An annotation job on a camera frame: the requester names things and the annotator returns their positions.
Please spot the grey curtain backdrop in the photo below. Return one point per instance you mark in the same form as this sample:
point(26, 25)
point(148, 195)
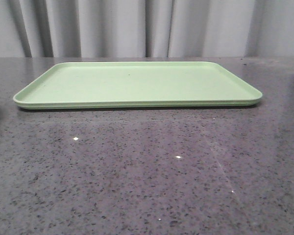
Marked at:
point(146, 28)

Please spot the light green plastic tray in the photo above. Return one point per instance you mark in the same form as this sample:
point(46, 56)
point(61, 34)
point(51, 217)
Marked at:
point(82, 85)

